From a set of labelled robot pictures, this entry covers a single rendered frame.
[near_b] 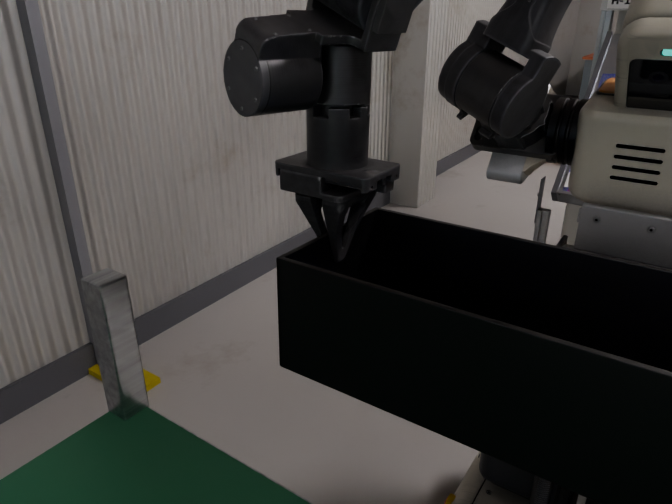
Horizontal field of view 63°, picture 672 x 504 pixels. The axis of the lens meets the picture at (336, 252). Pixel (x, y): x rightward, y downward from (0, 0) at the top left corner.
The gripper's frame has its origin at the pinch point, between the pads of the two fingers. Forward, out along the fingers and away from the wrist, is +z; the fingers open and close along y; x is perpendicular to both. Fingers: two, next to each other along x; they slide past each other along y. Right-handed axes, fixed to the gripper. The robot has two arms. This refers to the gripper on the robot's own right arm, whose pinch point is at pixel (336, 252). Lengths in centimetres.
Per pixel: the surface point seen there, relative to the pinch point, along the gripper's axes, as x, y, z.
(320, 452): 70, -51, 110
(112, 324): -17.0, -13.3, 4.6
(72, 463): -23.7, -12.4, 15.5
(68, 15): 72, -154, -19
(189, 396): 66, -108, 110
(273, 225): 171, -154, 85
